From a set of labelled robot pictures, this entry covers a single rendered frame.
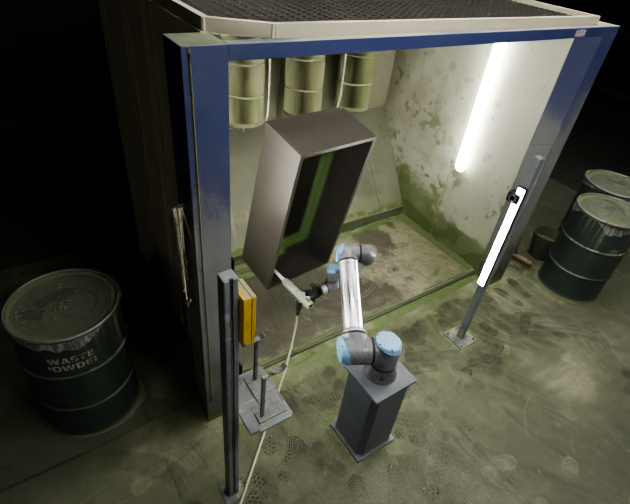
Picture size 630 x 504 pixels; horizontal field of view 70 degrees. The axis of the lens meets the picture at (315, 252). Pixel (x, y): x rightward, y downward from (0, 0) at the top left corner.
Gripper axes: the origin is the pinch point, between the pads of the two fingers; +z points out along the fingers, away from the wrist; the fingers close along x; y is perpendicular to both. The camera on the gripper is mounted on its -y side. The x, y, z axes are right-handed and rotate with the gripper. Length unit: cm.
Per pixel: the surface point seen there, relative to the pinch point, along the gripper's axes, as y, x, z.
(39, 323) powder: -30, 37, 149
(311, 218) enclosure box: -22, 50, -50
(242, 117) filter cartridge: -79, 126, -31
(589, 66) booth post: -159, -44, -199
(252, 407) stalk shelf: -29, -66, 86
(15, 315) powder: -29, 49, 157
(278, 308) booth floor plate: 48, 35, -14
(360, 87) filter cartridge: -96, 110, -145
